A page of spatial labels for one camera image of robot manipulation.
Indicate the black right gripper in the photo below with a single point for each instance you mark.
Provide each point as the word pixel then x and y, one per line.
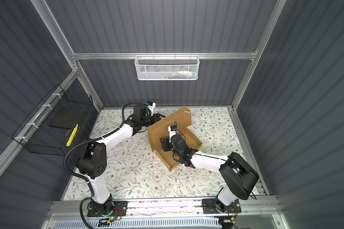
pixel 165 144

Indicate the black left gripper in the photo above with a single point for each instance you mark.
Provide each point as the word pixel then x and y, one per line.
pixel 155 117

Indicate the brown cardboard box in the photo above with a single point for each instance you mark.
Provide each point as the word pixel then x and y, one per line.
pixel 183 119

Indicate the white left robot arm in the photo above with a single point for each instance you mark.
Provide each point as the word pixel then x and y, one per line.
pixel 93 162

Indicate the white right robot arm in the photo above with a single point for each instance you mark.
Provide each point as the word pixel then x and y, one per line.
pixel 239 177

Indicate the items in white basket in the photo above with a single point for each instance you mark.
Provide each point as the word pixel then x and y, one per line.
pixel 189 75

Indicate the yellow marker pen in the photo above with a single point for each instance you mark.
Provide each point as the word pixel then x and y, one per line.
pixel 72 136

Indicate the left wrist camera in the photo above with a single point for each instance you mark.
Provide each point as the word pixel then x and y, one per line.
pixel 144 110

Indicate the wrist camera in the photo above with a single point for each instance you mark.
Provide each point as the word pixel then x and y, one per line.
pixel 144 110
pixel 173 130

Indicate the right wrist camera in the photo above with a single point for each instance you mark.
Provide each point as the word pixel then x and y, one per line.
pixel 173 130

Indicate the white wire mesh basket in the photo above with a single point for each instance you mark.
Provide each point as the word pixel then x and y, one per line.
pixel 149 69

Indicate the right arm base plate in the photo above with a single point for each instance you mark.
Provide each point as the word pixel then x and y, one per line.
pixel 215 206

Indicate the white perforated front rail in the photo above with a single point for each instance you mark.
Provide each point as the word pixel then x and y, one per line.
pixel 160 223

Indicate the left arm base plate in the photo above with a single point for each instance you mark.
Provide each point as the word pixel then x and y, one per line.
pixel 108 209

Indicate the black wire mesh basket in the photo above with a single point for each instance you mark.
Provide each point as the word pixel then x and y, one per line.
pixel 48 131

